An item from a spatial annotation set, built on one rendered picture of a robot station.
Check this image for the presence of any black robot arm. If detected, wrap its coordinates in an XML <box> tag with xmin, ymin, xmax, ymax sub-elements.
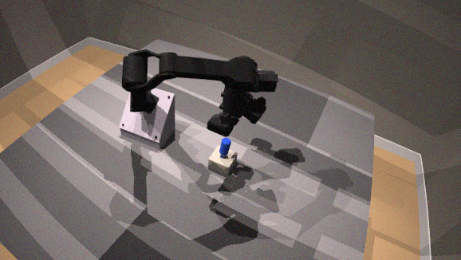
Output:
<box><xmin>122</xmin><ymin>49</ymin><xmax>278</xmax><ymax>124</ymax></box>

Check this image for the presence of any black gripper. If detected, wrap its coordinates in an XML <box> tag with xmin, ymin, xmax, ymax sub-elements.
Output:
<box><xmin>207</xmin><ymin>89</ymin><xmax>248</xmax><ymax>136</ymax></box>

